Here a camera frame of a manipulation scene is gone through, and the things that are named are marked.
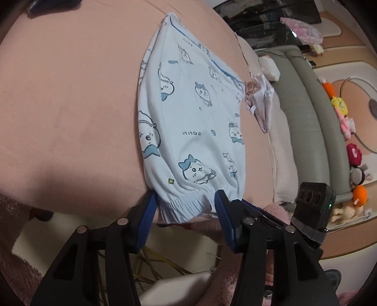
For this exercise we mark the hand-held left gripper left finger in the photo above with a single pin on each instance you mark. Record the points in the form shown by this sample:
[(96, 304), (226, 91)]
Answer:
[(147, 220)]

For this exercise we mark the pink patterned pouch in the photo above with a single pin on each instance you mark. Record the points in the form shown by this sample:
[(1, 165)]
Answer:
[(303, 31)]

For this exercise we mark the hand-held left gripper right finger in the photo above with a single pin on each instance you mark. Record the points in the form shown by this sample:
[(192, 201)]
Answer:
[(222, 220)]

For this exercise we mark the white folded cloth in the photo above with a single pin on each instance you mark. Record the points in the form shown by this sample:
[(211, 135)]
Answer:
[(262, 100)]

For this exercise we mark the person's pink fuzzy pants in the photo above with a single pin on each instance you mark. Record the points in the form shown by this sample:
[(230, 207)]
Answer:
[(17, 264)]

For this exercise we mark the white tray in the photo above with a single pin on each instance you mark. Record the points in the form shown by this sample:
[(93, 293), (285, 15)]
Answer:
[(331, 28)]

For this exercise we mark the white plush toy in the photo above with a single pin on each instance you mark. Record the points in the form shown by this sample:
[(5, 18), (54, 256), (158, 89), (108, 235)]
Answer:
[(269, 67)]

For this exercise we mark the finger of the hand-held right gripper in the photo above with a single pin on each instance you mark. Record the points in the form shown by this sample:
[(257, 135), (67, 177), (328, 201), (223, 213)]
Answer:
[(265, 216)]

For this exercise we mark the dark cloth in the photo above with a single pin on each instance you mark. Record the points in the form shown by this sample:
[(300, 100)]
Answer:
[(53, 6)]

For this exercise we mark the small cream plush toy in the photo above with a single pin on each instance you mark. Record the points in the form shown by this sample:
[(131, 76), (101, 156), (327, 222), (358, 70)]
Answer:
[(316, 49)]

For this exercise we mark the dark slipper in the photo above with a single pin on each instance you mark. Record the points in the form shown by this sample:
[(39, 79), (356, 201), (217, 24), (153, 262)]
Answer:
[(332, 279)]

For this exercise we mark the grey padded headboard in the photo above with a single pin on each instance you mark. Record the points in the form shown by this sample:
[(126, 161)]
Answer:
[(309, 117)]

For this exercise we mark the light blue cartoon-print pajama garment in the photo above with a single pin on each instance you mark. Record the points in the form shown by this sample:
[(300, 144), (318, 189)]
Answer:
[(191, 132)]

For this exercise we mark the row of colourful plush toys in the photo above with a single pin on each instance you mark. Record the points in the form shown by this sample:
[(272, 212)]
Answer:
[(355, 153)]

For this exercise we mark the dark glass table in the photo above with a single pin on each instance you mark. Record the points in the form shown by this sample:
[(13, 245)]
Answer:
[(250, 32)]

